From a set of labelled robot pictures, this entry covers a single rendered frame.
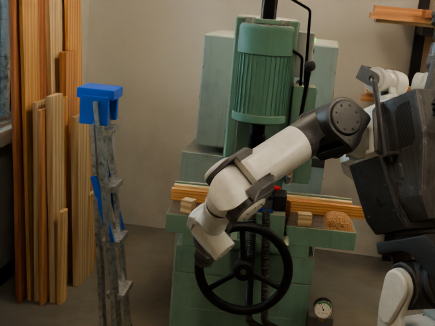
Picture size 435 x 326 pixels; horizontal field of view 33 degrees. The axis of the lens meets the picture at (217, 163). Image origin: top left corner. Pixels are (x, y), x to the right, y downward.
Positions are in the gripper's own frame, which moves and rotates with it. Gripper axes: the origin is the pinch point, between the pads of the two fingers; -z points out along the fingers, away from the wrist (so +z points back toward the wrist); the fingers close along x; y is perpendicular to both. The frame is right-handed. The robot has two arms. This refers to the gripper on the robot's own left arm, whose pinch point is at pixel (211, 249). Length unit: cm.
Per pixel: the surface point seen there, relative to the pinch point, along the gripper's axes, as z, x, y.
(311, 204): -33, 36, -15
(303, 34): -30, 86, 20
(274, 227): -11.9, 17.9, -10.3
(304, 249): -24.9, 19.9, -21.1
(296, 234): -22.4, 22.1, -16.5
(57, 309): -162, -45, 66
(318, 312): -28.5, 6.3, -35.1
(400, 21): -161, 185, 6
